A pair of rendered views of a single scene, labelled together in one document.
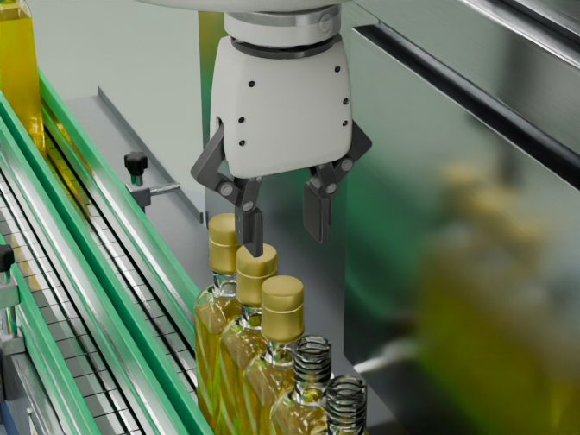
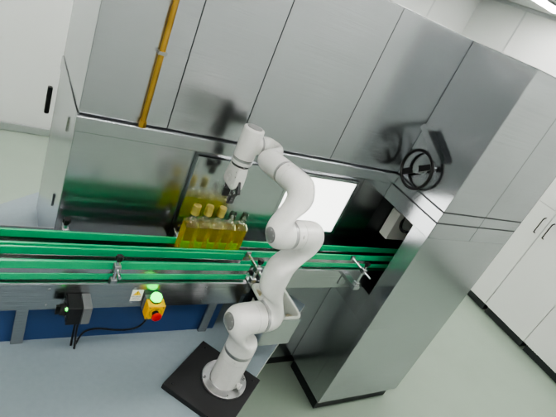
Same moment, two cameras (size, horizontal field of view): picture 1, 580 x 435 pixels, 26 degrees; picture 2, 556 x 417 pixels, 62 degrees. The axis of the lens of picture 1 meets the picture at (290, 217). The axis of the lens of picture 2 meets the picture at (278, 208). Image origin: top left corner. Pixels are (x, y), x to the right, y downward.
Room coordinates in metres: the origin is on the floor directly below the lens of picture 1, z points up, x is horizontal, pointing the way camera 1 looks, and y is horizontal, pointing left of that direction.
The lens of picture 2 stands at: (1.06, 1.70, 2.26)
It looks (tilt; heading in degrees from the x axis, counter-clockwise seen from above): 26 degrees down; 256
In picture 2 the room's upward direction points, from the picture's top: 25 degrees clockwise
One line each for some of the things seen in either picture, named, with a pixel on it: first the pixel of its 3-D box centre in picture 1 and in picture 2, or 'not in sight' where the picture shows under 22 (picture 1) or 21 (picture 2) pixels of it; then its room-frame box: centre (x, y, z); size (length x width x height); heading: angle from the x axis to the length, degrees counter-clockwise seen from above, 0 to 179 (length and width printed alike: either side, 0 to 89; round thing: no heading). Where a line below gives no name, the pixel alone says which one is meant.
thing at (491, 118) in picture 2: not in sight; (491, 152); (-0.42, -0.52, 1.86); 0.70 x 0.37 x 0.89; 24
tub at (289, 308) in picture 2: not in sight; (272, 306); (0.49, 0.09, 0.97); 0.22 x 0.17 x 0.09; 114
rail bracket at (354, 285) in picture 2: not in sight; (356, 275); (0.05, -0.22, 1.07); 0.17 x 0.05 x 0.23; 114
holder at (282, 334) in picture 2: not in sight; (266, 309); (0.50, 0.07, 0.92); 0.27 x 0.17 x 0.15; 114
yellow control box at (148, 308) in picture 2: not in sight; (153, 307); (1.00, 0.28, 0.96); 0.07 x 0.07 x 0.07; 24
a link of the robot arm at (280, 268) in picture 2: not in sight; (281, 278); (0.61, 0.37, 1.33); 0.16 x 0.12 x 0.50; 30
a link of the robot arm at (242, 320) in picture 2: not in sight; (242, 329); (0.66, 0.40, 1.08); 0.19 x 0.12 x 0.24; 30
